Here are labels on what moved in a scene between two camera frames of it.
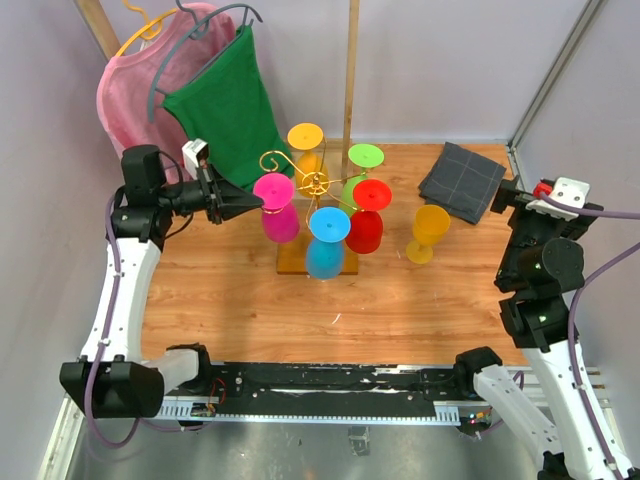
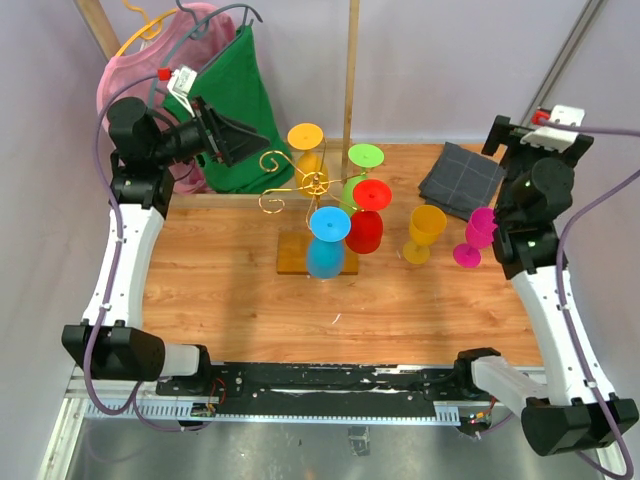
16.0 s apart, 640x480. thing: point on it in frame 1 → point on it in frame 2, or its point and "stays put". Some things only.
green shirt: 228,105 stays put
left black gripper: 222,199 → 228,142
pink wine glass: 280,217 → 479,235
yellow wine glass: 429,226 stays put
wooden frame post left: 99,27 stays put
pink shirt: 132,85 stays put
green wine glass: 365,156 stays put
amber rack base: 292,257 stays put
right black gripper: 509,194 → 504,133
